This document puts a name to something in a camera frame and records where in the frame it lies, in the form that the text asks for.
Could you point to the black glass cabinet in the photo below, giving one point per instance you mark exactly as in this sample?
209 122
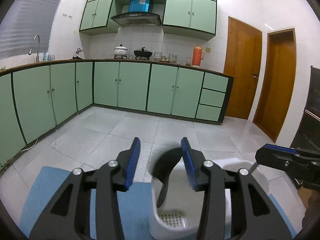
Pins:
307 136

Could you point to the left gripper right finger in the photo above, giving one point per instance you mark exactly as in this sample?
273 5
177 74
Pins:
193 160

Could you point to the green upper cabinets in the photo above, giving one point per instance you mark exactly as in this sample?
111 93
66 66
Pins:
190 18

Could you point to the grey window blind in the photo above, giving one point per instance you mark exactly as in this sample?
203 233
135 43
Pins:
27 26

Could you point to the green cabinets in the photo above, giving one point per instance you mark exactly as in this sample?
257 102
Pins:
190 18
36 98

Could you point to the black wok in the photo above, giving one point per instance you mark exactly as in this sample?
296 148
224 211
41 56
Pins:
142 54

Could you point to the blue table mat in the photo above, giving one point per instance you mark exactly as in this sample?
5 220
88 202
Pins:
86 205

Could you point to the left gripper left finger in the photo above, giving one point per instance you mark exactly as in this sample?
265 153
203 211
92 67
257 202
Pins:
127 161

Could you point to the black range hood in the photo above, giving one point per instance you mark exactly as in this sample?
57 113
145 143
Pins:
137 18

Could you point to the orange thermos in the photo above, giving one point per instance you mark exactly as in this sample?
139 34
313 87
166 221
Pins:
198 56

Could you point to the white cooking pot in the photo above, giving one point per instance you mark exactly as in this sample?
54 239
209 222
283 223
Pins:
120 52

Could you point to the green lower cabinets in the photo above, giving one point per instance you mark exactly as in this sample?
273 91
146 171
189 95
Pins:
36 98

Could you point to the black ladle spoon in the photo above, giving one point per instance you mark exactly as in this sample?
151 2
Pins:
162 170

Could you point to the brown wooden door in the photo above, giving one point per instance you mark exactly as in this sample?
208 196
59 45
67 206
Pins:
243 61
278 83

